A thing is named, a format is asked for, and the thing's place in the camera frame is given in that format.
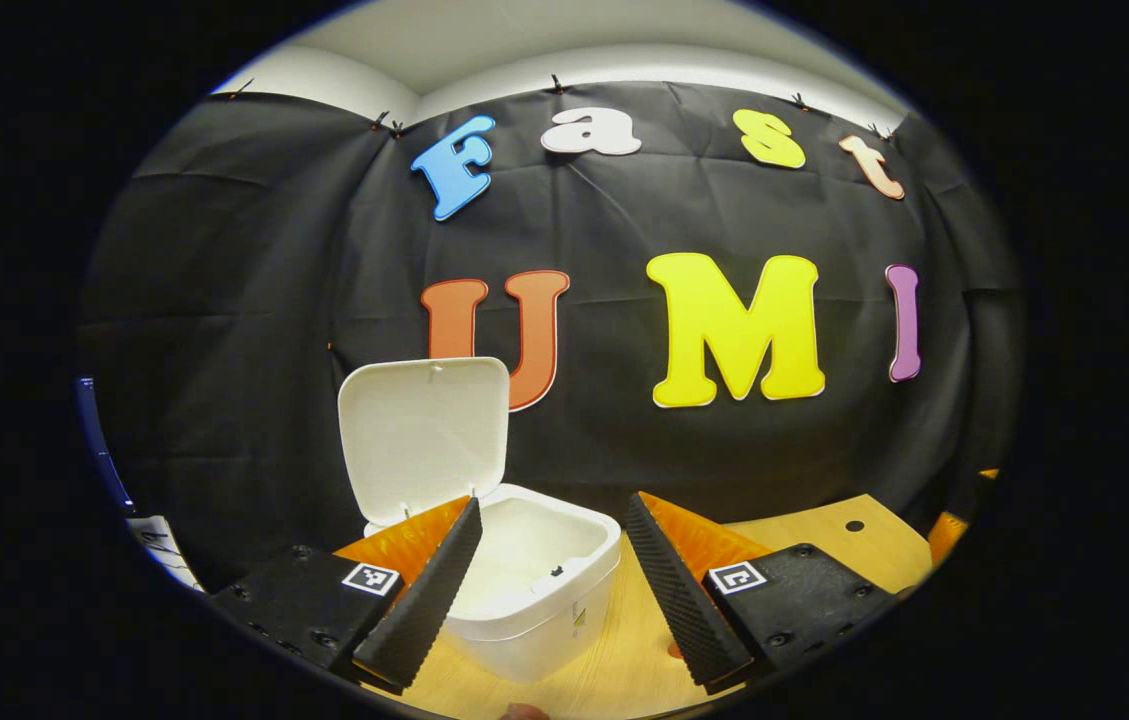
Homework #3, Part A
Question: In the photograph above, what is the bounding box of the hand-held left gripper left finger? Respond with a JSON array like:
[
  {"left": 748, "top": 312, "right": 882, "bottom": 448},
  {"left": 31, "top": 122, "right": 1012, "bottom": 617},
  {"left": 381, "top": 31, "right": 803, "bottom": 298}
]
[{"left": 210, "top": 495, "right": 485, "bottom": 693}]

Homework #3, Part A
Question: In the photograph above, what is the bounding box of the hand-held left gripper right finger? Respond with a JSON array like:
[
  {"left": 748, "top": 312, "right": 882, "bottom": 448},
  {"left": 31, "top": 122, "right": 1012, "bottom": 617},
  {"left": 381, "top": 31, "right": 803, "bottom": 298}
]
[{"left": 623, "top": 490, "right": 900, "bottom": 696}]

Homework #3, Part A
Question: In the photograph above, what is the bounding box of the white desktop garbage bin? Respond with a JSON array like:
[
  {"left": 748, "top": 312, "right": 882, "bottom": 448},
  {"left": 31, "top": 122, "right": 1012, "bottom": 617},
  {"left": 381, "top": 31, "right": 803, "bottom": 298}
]
[{"left": 337, "top": 356, "right": 623, "bottom": 685}]

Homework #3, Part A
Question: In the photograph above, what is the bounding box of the wooden desktop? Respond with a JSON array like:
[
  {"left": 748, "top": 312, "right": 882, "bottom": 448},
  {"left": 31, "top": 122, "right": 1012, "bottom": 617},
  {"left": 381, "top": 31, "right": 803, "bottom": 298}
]
[{"left": 364, "top": 493, "right": 935, "bottom": 720}]

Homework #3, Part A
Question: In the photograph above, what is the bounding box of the white printed paper sheet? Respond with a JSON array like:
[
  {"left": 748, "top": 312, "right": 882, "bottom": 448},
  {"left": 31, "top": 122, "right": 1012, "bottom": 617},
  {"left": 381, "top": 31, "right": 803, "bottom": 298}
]
[{"left": 127, "top": 514, "right": 207, "bottom": 593}]

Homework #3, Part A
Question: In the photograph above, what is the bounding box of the black backdrop cloth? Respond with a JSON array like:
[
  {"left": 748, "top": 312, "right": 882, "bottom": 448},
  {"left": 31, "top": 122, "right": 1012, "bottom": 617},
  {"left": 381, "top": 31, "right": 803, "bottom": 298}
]
[{"left": 76, "top": 80, "right": 1028, "bottom": 593}]

